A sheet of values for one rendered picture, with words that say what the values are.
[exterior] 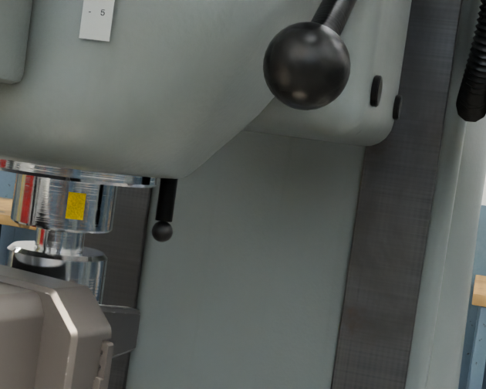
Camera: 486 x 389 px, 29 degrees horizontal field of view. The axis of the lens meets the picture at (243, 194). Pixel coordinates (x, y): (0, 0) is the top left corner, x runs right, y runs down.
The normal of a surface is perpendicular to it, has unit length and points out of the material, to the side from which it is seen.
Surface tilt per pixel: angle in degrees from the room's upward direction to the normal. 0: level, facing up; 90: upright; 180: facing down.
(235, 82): 117
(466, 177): 79
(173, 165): 131
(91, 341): 90
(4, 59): 90
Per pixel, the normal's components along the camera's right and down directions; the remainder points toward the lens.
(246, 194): -0.25, 0.02
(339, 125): 0.14, 0.71
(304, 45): -0.10, -0.32
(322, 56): 0.25, -0.07
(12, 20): 0.96, 0.14
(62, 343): -0.49, -0.04
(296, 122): -0.27, 0.71
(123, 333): 0.86, 0.15
